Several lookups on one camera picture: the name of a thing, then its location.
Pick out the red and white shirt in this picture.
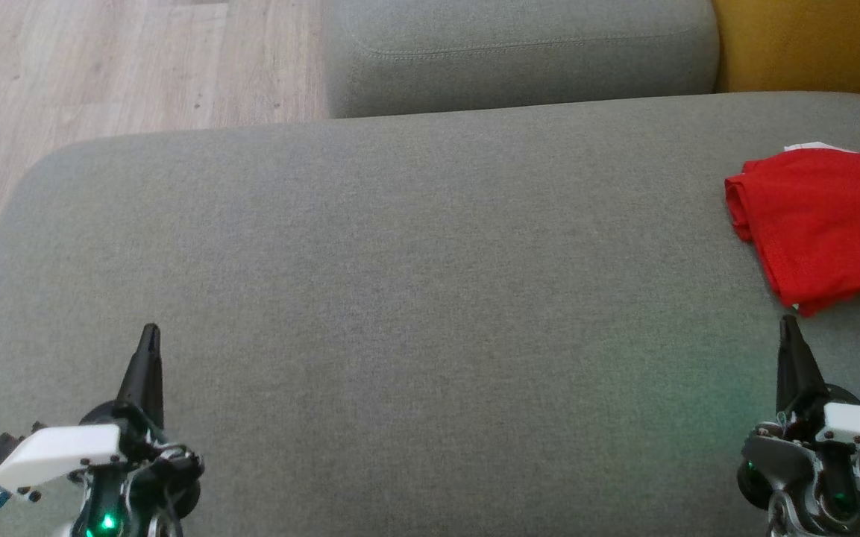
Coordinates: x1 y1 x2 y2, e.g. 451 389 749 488
724 142 860 318

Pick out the small grey sofa section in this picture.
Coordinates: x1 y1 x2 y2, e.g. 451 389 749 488
323 0 721 119

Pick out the large grey sofa seat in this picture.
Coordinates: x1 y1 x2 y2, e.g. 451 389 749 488
0 91 860 537

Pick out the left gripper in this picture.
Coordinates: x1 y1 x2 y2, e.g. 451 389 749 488
0 324 204 521

